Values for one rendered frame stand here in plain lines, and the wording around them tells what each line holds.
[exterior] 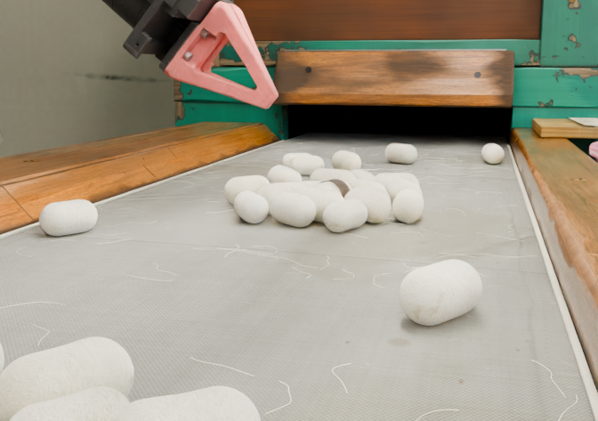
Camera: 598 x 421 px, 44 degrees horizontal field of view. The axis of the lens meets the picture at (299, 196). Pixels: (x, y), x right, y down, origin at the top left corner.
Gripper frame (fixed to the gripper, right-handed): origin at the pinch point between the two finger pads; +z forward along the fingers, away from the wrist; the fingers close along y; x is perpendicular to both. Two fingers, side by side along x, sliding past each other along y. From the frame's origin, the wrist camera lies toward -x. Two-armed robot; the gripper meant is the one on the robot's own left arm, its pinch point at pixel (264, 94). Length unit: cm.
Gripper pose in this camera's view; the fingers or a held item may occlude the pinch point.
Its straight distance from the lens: 56.5
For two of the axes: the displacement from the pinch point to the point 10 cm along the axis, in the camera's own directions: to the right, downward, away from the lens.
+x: -6.3, 7.3, 2.8
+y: 2.4, -1.6, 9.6
